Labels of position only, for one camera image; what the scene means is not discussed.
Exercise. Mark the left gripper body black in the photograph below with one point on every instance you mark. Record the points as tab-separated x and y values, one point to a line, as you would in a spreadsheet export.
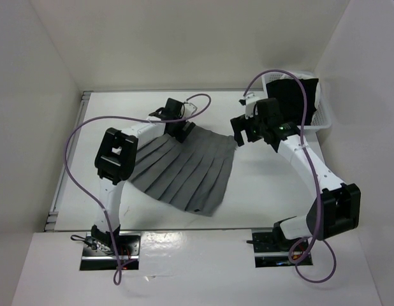
178	125

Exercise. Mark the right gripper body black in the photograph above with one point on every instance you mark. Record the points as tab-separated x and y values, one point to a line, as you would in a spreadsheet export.
254	131

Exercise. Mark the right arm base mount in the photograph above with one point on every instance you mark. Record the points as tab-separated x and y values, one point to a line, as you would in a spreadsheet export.
268	250

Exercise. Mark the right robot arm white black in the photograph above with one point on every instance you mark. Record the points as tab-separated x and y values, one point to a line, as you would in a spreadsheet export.
336	206

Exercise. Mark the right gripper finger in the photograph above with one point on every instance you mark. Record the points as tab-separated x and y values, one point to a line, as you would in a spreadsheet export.
239	124
238	135

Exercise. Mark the grey pleated skirt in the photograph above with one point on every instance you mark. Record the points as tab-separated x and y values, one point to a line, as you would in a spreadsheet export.
191	176

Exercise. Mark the black skirt in basket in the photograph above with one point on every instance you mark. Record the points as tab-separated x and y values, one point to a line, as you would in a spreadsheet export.
289	95

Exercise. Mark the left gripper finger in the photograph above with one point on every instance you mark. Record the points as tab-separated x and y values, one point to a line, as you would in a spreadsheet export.
186	129
179	135

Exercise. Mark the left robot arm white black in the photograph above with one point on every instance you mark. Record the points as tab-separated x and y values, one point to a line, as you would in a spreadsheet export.
122	150

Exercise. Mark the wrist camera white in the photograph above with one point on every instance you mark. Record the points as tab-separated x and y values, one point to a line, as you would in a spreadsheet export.
249	102
189	109

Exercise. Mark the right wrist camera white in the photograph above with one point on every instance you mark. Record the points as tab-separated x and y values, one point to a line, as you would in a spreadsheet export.
249	102

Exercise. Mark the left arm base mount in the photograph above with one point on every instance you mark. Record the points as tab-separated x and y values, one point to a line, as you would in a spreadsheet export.
96	256

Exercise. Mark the white plastic basket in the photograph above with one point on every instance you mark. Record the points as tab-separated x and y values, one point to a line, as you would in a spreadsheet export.
321	118

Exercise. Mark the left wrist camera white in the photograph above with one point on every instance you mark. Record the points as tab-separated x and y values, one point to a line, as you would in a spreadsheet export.
189	109

